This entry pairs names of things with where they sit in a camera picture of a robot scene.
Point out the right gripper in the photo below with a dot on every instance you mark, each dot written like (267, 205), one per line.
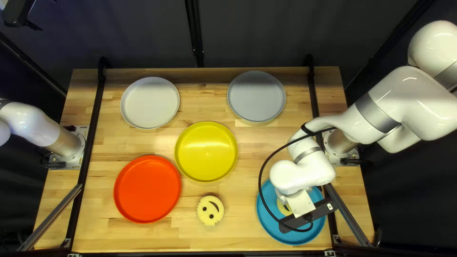
(301, 205)

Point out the yellow smiling face sponge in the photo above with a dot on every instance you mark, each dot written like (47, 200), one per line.
(210, 210)
(284, 209)

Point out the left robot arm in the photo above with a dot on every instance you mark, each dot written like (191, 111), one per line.
(35, 126)

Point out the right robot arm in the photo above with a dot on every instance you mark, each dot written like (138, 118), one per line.
(392, 107)

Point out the teal round plate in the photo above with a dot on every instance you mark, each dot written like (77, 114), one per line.
(267, 221)

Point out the yellow round plate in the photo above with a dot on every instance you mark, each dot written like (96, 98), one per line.
(206, 151)

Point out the blue-grey round plate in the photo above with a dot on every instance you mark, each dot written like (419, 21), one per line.
(256, 96)

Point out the orange round plate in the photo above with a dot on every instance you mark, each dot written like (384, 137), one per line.
(147, 189)

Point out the light grey round plate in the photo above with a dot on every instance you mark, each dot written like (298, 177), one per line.
(150, 102)

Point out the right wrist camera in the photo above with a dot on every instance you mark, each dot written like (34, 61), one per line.
(317, 212)

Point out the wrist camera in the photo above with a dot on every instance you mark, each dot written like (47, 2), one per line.
(18, 12)
(317, 212)

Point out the black frame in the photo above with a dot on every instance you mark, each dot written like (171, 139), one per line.
(87, 142)

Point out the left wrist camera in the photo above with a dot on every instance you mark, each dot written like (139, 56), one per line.
(18, 12)

